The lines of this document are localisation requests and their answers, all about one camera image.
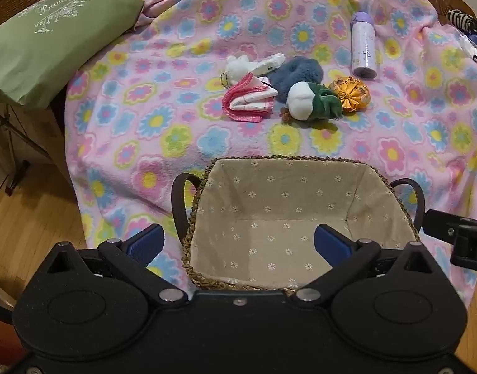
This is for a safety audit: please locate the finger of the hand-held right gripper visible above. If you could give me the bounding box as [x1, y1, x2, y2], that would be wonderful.
[423, 209, 463, 239]

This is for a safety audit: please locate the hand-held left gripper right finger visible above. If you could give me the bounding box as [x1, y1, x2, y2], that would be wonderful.
[291, 224, 432, 306]

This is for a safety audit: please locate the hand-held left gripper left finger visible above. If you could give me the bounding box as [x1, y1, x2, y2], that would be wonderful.
[47, 224, 187, 305]

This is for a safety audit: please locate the woven basket with floral liner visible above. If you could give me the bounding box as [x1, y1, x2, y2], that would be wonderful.
[171, 156, 426, 297]

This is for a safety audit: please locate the orange floral pouch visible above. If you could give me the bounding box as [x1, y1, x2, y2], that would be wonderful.
[329, 77, 370, 114]

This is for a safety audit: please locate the pink-edged white cloth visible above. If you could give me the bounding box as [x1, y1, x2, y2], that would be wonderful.
[222, 74, 279, 123]

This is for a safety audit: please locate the blue fluffy scrunchie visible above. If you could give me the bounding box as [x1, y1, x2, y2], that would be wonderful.
[267, 56, 325, 100]

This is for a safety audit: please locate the white cotton pad packet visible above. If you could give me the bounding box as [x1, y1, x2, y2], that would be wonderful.
[249, 52, 285, 76]

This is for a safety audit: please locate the white plush keychain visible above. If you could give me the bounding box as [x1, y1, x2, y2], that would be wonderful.
[221, 55, 252, 85]

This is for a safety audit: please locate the black metal stand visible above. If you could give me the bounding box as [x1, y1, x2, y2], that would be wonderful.
[0, 103, 52, 195]

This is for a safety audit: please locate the pink floral fleece blanket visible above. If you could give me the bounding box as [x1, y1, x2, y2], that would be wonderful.
[63, 0, 477, 308]

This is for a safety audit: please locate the white crumpled paper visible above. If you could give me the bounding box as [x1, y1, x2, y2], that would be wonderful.
[458, 35, 477, 60]

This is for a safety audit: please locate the purple and white bottle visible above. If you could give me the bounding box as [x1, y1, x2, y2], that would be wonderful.
[351, 11, 377, 79]

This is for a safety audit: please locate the zebra striped pouch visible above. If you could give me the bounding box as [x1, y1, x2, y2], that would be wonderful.
[446, 9, 477, 34]

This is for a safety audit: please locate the green pillow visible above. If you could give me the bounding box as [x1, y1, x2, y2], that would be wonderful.
[0, 0, 146, 106]

